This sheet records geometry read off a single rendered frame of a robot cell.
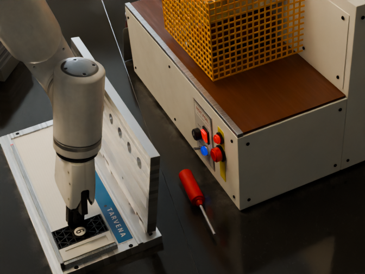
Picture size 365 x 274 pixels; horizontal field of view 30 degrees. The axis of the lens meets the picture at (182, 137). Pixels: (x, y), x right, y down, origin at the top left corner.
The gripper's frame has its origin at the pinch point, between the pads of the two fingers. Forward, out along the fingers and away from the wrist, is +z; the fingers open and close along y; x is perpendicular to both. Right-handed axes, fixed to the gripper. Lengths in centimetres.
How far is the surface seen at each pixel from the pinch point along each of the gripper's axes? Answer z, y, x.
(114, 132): -10.4, -9.3, 10.8
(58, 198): 2.8, -8.3, -0.7
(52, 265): 3.9, 7.8, -6.6
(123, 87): -0.5, -39.9, 25.0
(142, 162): -13.5, 4.8, 10.6
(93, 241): 1.3, 6.8, 1.4
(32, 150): 3.0, -25.3, -1.5
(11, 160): 3.8, -24.2, -6.3
